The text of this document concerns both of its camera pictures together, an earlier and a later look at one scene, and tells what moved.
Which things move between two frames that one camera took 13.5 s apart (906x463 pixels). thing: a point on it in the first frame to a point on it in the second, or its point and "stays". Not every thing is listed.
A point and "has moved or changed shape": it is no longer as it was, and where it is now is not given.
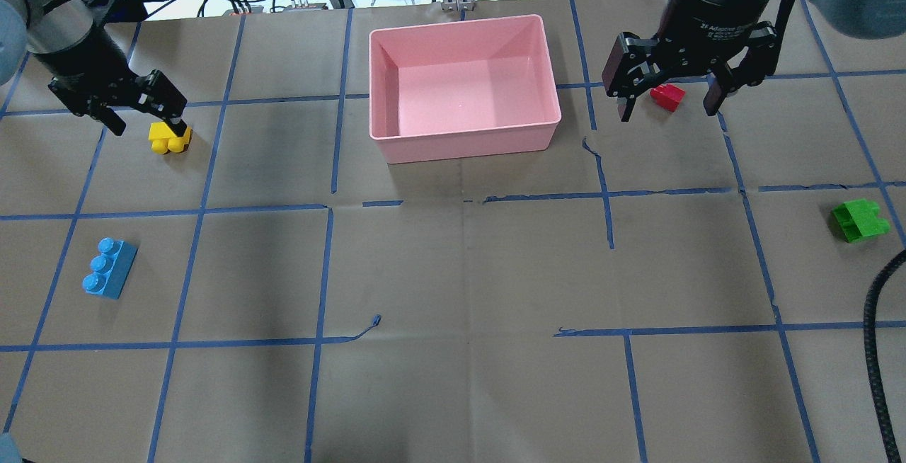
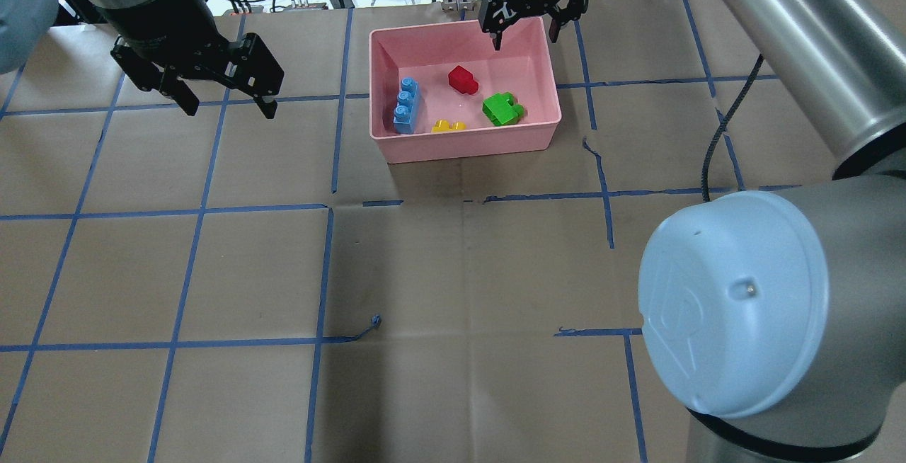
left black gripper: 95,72 to 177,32
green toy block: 860,218 has moved or changed shape
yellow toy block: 163,139 to 443,125
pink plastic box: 461,90 stays
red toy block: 668,96 to 463,81
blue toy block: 110,269 to 404,112
